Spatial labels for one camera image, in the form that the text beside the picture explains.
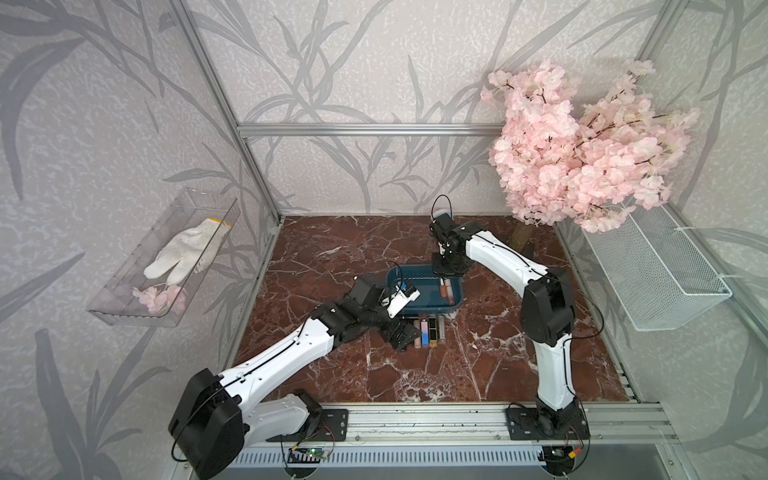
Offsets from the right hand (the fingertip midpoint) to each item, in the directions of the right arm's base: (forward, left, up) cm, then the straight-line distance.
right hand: (439, 271), depth 94 cm
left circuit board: (-46, +35, -9) cm, 59 cm away
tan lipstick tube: (-19, +7, -7) cm, 22 cm away
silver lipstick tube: (-16, 0, -7) cm, 17 cm away
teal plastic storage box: (-3, 0, -8) cm, 9 cm away
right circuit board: (-48, -26, -10) cm, 55 cm away
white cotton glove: (-11, +60, +26) cm, 66 cm away
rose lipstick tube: (0, -3, -7) cm, 8 cm away
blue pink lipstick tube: (-18, +5, -6) cm, 19 cm away
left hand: (-19, +10, +6) cm, 22 cm away
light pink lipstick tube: (-2, -2, -7) cm, 8 cm away
